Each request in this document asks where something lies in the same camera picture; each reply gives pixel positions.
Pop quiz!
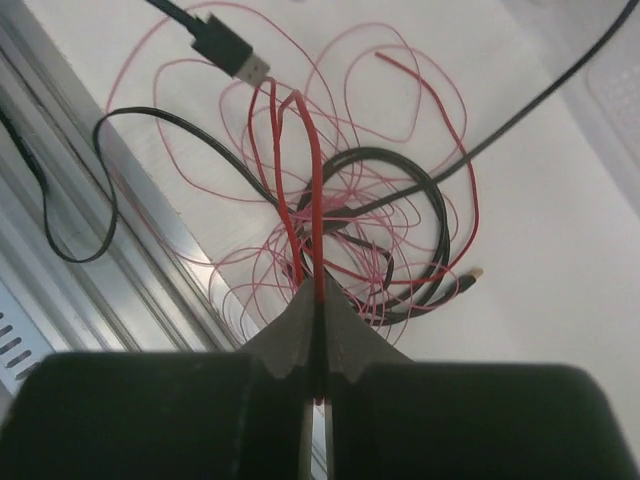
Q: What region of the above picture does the thin pink wire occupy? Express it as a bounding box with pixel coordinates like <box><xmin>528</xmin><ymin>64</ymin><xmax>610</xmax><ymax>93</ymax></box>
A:
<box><xmin>104</xmin><ymin>2</ymin><xmax>469</xmax><ymax>346</ymax></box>

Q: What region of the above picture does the aluminium rail frame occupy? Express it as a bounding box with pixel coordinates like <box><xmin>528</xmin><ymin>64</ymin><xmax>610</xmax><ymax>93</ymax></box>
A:
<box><xmin>1</xmin><ymin>1</ymin><xmax>235</xmax><ymax>355</ymax></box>

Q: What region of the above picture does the white slotted cable duct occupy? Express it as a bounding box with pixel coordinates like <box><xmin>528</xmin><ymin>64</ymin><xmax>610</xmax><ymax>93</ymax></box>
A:
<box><xmin>0</xmin><ymin>282</ymin><xmax>53</xmax><ymax>396</ymax></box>

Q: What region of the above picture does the black USB cable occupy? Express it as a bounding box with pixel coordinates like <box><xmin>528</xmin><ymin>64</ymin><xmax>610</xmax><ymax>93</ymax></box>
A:
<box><xmin>299</xmin><ymin>0</ymin><xmax>640</xmax><ymax>231</ymax></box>

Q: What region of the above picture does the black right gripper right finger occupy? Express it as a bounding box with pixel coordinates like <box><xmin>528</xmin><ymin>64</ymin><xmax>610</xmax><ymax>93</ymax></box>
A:
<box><xmin>325</xmin><ymin>287</ymin><xmax>631</xmax><ymax>479</ymax></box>

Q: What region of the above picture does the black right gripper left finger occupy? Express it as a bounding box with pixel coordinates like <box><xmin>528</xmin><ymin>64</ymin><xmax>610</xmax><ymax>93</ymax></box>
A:
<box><xmin>9</xmin><ymin>291</ymin><xmax>313</xmax><ymax>479</ymax></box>

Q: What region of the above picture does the red and black twin wire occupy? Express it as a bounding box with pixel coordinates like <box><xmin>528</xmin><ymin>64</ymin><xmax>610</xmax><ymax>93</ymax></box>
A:
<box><xmin>248</xmin><ymin>52</ymin><xmax>484</xmax><ymax>406</ymax></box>

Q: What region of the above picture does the white perforated middle basket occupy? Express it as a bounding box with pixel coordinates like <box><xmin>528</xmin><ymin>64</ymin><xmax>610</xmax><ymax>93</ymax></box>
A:
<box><xmin>587</xmin><ymin>56</ymin><xmax>639</xmax><ymax>156</ymax></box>

